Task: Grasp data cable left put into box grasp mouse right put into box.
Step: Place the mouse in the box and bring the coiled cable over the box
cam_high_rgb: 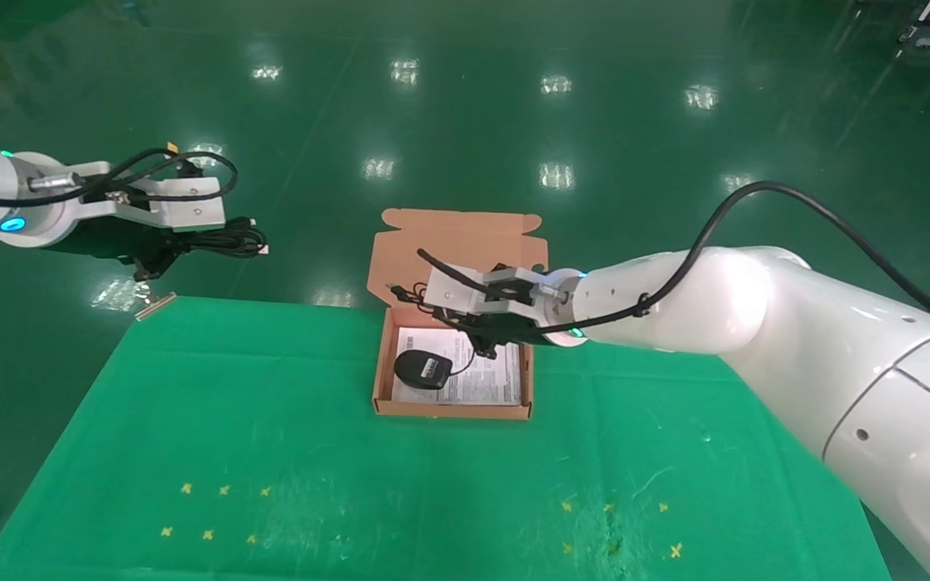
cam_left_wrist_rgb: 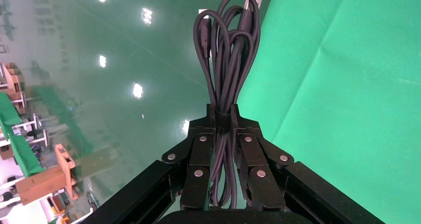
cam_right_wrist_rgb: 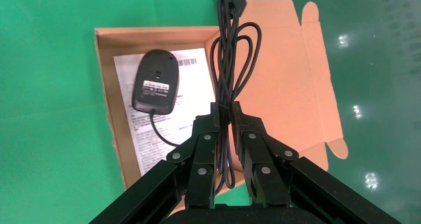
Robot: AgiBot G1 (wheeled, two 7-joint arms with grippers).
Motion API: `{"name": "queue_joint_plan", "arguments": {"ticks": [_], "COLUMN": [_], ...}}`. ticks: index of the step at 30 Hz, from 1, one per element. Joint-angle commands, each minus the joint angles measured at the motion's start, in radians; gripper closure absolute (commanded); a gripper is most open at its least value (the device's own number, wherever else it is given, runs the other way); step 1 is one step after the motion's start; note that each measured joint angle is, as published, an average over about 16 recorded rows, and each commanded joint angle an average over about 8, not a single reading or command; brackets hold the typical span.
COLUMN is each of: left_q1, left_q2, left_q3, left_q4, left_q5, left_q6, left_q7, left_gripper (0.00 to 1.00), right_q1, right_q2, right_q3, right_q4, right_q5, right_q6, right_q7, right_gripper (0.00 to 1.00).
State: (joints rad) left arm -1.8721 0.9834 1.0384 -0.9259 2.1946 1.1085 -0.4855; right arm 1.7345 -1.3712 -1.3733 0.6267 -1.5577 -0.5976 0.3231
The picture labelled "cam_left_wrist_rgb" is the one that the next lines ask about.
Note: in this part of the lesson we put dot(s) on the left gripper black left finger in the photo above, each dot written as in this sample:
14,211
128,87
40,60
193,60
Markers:
197,183

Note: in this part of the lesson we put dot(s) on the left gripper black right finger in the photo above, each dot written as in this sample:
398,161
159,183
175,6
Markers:
259,183

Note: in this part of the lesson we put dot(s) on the green covered background table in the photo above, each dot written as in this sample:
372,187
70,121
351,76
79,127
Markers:
19,150

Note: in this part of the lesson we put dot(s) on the brown wooden beam frame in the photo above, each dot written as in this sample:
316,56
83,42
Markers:
42,183

